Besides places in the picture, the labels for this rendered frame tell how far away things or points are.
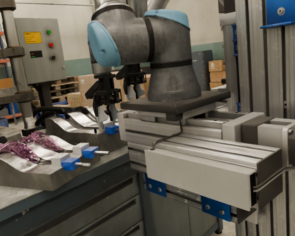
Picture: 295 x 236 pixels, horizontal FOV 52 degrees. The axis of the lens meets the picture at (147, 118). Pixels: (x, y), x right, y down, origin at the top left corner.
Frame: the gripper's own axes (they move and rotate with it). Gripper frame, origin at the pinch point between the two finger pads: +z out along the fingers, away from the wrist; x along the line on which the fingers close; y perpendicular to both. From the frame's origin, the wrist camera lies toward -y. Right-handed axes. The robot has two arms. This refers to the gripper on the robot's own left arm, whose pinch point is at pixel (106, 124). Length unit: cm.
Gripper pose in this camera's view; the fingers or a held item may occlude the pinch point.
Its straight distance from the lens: 122.2
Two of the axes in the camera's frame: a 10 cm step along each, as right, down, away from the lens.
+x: 6.5, -2.3, 7.2
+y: 7.5, 0.5, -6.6
